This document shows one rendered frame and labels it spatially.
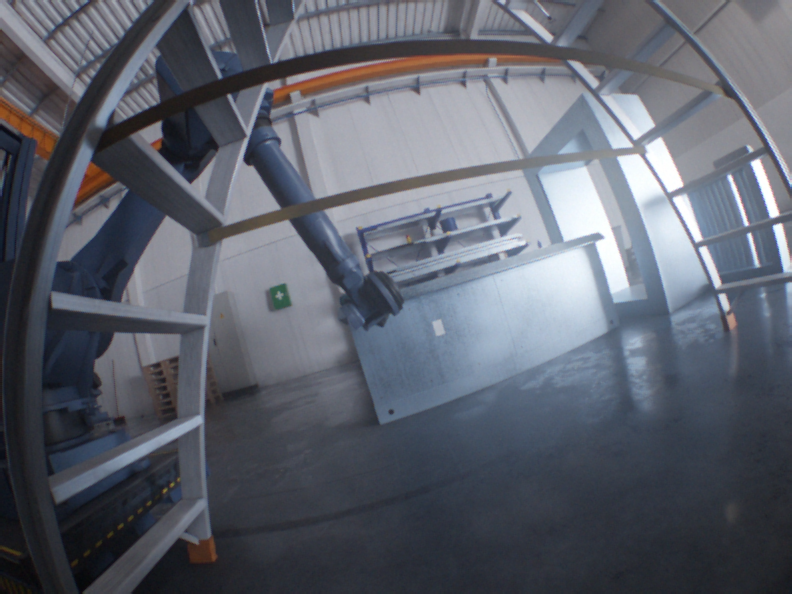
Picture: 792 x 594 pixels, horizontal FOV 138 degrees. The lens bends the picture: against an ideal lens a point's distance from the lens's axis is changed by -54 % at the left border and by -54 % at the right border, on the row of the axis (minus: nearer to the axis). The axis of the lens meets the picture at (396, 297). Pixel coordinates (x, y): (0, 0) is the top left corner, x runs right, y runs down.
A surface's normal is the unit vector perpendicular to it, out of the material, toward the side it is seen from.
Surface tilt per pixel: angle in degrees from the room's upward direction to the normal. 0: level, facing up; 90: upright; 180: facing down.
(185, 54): 180
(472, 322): 90
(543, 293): 90
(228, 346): 90
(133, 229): 82
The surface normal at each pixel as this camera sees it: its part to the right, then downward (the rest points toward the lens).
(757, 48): -0.95, 0.29
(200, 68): 0.29, 0.95
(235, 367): 0.05, -0.09
